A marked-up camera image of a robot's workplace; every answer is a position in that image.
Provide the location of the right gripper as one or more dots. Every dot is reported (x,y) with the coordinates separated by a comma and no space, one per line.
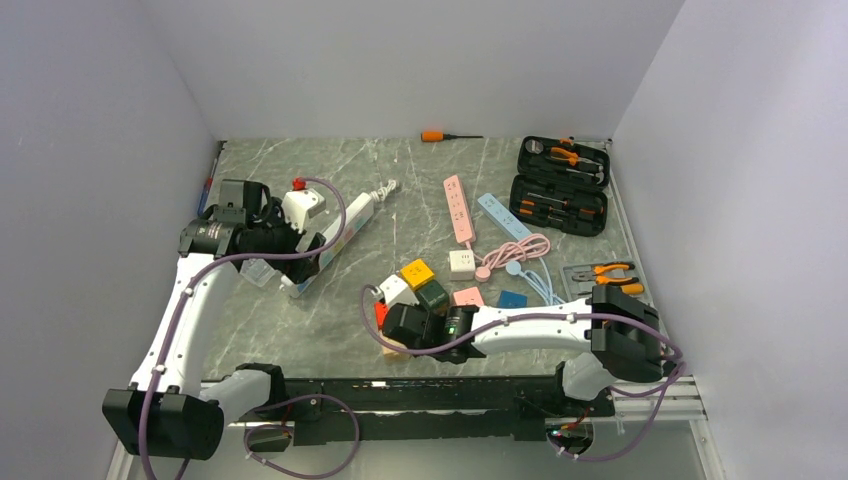
(415,306)

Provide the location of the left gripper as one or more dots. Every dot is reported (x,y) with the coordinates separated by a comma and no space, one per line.
(296,269)

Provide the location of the yellow cube socket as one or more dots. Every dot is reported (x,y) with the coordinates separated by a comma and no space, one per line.
(417,274)

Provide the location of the pink cube socket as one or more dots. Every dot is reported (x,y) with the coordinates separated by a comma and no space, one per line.
(471,296)

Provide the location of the white cube socket top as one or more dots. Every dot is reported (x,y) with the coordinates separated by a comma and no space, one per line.
(462,265)

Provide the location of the blue cube socket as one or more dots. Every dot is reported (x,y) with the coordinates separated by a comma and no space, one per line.
(511,300)

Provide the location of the pink power strip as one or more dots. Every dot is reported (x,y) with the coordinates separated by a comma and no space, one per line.
(459,211)

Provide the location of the light blue power strip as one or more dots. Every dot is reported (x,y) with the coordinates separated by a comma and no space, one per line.
(503,218)

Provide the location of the grey tool case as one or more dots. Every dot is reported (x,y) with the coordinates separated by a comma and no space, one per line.
(607,288)

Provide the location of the black tool case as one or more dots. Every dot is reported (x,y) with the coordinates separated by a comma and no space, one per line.
(552,194)

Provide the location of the red cube socket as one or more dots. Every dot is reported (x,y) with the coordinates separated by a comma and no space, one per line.
(381,311)

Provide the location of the beige cube socket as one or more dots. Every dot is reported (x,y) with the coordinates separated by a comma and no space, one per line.
(391,354)

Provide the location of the dark green cube socket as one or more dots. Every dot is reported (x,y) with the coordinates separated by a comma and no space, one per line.
(433,297)

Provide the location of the clear plastic parts box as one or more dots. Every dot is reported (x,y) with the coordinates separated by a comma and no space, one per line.
(257,272)

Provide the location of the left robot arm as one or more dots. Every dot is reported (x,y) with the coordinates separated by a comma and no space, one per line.
(163,412)

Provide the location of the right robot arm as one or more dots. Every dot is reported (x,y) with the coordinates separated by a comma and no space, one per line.
(611,335)

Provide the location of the red blue pen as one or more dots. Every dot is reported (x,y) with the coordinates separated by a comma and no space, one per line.
(206,189)

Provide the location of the orange pliers in grey case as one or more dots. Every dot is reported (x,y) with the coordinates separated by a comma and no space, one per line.
(617,273)

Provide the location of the orange pliers in black case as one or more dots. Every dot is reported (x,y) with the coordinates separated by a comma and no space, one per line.
(563,155)

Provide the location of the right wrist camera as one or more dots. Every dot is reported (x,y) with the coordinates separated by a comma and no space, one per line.
(395,290)

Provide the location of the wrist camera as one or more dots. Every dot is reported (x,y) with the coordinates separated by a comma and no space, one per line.
(301,204)
(395,290)

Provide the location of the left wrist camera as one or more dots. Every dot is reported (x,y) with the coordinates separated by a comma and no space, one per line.
(301,204)

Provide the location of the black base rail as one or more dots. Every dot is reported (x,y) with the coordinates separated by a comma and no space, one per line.
(519,407)

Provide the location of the orange handled screwdriver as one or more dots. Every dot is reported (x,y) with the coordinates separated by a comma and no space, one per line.
(439,136)

